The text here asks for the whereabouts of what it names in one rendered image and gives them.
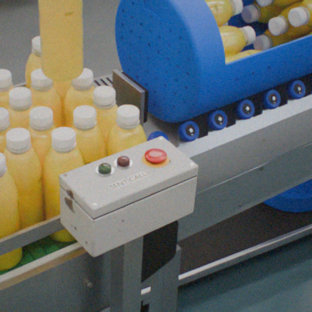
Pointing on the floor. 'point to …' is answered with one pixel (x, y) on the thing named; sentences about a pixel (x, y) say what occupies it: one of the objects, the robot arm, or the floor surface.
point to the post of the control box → (126, 276)
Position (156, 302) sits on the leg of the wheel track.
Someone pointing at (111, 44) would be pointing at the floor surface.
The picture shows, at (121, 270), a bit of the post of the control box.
